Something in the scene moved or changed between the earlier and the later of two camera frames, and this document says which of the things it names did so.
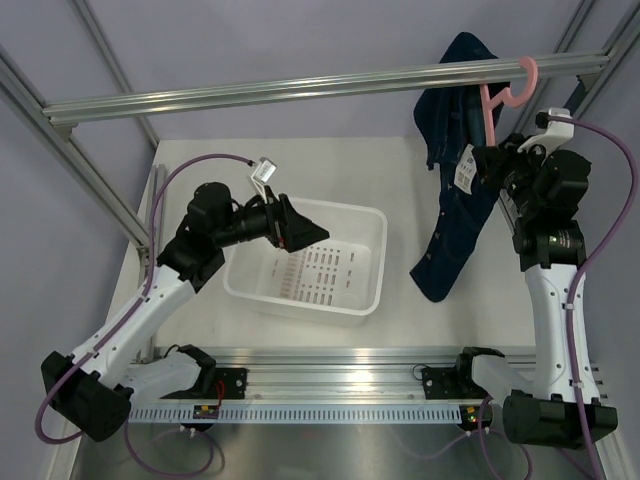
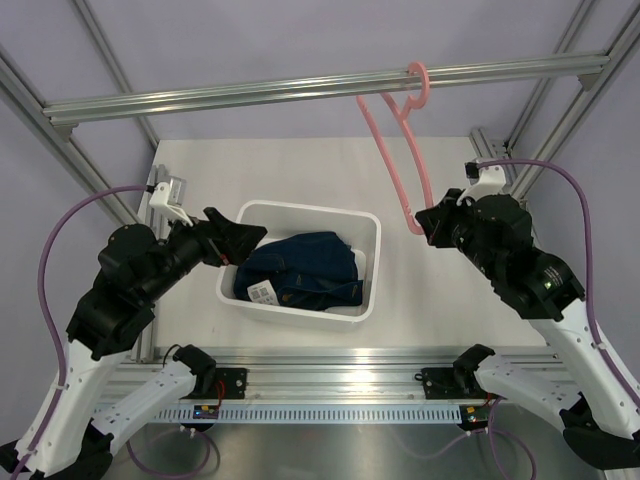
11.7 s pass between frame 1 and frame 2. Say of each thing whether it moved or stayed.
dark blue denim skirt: moved
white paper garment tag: moved
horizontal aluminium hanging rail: stayed
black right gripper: moved
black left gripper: moved
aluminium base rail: stayed
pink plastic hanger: moved
